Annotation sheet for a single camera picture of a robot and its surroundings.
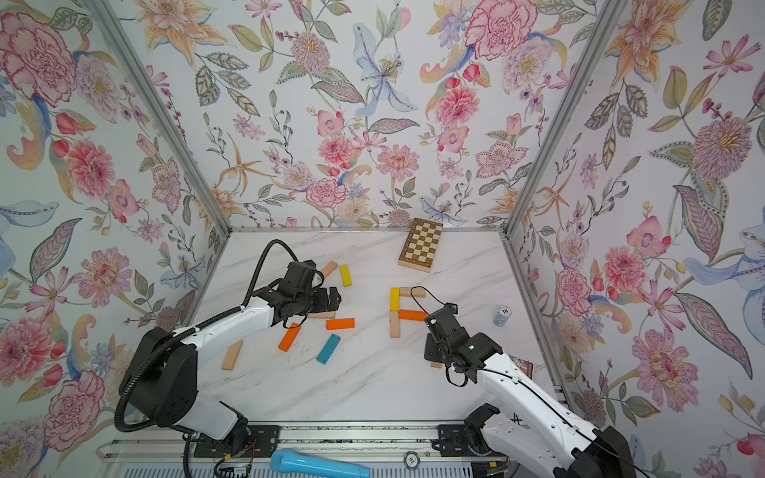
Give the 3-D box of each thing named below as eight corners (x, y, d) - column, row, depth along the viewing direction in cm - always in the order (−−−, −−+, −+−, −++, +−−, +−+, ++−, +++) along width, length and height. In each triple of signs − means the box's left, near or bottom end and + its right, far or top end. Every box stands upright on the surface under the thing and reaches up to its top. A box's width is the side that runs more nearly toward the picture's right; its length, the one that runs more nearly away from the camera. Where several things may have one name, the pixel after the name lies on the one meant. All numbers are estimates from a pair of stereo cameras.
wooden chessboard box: (398, 265, 113) (398, 259, 110) (414, 223, 127) (414, 217, 125) (431, 273, 110) (432, 267, 108) (443, 229, 125) (444, 223, 122)
